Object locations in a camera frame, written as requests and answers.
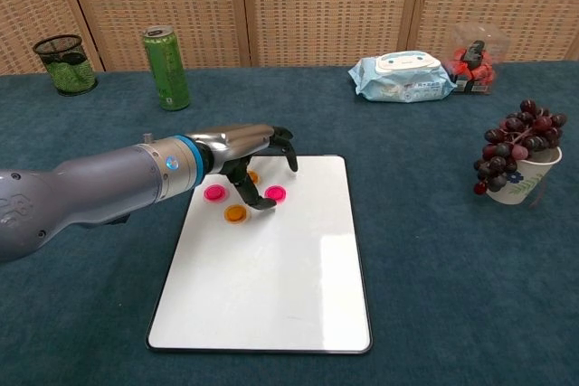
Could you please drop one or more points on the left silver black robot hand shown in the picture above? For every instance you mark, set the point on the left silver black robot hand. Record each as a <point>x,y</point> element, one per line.
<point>235,144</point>

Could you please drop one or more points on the round yellow magnet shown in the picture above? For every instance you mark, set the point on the round yellow magnet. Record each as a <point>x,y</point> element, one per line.
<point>235,213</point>
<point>253,177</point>

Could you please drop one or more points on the round red magnet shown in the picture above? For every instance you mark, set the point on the round red magnet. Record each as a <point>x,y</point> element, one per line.
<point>276,192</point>
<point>214,193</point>

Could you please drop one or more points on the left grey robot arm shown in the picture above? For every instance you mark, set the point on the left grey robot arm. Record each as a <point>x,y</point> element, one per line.
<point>90,191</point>

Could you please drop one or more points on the white magnetic board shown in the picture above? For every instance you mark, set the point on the white magnetic board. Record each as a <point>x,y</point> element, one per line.
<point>271,277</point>

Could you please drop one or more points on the green drink can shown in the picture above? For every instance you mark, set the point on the green drink can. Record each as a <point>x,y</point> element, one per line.
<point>167,74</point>

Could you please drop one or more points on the woven bamboo folding screen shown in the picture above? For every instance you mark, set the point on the woven bamboo folding screen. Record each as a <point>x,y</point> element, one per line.
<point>316,6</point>

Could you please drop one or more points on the blue wet wipes pack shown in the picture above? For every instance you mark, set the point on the blue wet wipes pack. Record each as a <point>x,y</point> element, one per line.
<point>398,83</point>

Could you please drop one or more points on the black mesh pen holder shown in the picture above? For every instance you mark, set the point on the black mesh pen holder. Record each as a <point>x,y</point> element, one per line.
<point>68,74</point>

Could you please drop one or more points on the clear box of red clips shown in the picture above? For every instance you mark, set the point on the clear box of red clips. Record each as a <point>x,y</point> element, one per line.
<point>475,69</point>

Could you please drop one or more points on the teal table cloth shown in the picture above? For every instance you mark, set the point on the teal table cloth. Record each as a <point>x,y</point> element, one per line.
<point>452,291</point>

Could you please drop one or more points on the flower print paper cup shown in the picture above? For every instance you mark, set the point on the flower print paper cup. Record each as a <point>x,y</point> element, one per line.
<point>515,187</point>

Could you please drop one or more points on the dark red grape bunch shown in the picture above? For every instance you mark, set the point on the dark red grape bunch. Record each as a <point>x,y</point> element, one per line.
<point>520,133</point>

